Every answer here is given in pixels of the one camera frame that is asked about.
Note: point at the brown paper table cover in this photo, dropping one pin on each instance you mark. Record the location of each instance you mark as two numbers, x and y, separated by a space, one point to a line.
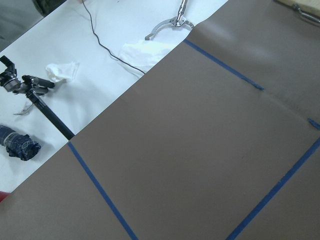
220 140

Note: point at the black camera tripod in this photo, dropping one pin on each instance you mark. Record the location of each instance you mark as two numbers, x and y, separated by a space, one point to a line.
32 87

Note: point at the red object at edge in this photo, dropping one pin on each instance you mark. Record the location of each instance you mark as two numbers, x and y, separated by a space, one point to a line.
3 195

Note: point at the dark blue plaid cloth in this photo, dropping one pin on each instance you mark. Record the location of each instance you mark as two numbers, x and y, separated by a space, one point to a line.
18 145

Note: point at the metal locking clamp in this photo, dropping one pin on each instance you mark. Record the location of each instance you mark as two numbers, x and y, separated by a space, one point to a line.
178 21

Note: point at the large crumpled white tissue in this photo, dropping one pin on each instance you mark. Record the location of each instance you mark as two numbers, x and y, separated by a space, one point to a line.
143 55

